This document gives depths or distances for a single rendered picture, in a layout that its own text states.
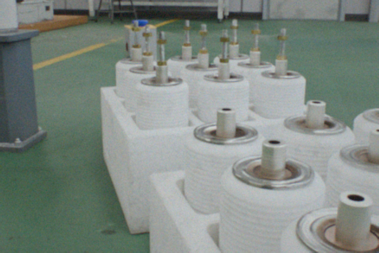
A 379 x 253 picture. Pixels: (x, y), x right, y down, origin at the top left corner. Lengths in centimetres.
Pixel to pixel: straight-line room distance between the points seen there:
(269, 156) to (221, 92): 41
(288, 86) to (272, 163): 46
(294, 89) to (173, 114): 24
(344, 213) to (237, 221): 12
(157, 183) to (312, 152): 19
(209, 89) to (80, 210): 34
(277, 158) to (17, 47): 92
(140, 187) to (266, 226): 41
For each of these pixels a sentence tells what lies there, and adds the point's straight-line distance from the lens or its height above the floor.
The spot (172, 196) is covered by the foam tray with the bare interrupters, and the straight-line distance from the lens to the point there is 55.
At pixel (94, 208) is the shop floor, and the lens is 93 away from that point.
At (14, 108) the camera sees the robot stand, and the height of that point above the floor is 11.
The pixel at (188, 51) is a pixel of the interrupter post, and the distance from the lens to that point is 106.
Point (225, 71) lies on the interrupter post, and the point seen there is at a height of 27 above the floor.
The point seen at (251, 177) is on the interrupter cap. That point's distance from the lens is 42.
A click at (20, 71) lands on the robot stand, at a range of 125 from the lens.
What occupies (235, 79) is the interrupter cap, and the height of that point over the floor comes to 25.
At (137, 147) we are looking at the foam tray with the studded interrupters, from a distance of 76.
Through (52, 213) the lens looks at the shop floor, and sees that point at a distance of 93.
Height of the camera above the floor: 42
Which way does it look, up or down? 15 degrees down
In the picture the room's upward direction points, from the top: straight up
